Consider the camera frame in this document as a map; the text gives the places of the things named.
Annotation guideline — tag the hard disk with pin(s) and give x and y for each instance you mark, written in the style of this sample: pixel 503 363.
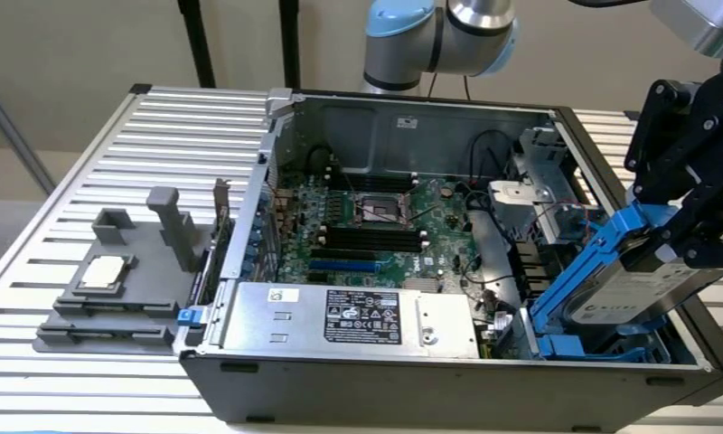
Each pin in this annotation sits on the hard disk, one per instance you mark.
pixel 627 294

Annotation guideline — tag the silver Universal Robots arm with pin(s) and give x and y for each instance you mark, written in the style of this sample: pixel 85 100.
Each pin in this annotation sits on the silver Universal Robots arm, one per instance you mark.
pixel 397 50

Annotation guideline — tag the blue disk bay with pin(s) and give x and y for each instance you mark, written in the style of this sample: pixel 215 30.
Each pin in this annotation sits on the blue disk bay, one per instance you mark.
pixel 564 348

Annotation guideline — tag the black RAM slot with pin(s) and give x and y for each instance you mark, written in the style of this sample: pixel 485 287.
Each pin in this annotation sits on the black RAM slot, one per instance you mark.
pixel 373 185
pixel 373 246
pixel 373 176
pixel 373 231

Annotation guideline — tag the long black expansion slot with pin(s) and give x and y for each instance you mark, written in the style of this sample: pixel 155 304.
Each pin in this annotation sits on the long black expansion slot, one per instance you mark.
pixel 340 255

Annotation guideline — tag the blue expansion slot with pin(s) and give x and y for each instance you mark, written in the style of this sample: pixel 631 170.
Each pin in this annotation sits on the blue expansion slot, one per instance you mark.
pixel 344 266

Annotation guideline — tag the short black expansion slot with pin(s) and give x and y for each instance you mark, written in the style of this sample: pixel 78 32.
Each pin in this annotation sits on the short black expansion slot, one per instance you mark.
pixel 323 278

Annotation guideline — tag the metal drive cage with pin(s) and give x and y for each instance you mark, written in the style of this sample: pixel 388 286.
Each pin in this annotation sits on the metal drive cage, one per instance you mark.
pixel 533 199

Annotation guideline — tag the green motherboard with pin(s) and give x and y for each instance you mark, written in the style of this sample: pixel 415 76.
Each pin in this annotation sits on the green motherboard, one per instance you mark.
pixel 449 226

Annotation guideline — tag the CPU socket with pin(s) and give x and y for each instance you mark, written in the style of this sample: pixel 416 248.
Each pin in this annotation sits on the CPU socket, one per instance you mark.
pixel 379 210

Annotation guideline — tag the silver chipset heatsink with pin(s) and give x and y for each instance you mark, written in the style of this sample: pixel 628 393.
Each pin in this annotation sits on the silver chipset heatsink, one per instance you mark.
pixel 427 284

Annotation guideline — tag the black stand pole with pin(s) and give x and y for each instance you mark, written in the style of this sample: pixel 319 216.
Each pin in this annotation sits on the black stand pole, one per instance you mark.
pixel 200 40
pixel 289 40

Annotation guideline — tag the black open PC case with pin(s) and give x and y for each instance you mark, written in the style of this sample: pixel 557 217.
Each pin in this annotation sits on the black open PC case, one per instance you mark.
pixel 397 389

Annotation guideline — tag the silver power supply unit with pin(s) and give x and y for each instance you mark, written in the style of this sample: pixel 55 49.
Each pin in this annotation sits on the silver power supply unit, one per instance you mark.
pixel 313 325

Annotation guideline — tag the blue case latch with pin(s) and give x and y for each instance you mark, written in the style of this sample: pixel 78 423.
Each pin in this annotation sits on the blue case latch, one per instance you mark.
pixel 188 316

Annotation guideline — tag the grey parts rack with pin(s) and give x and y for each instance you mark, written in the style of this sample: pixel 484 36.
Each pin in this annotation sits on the grey parts rack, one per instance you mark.
pixel 151 253

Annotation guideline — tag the silver CPU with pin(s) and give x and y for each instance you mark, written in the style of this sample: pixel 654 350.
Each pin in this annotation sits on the silver CPU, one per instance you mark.
pixel 105 271

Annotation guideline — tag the RAM stick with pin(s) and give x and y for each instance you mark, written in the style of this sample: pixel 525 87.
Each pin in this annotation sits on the RAM stick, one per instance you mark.
pixel 99 335

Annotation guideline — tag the grey slanted metal pole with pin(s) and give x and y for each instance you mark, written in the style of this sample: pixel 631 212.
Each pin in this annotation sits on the grey slanted metal pole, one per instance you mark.
pixel 12 131

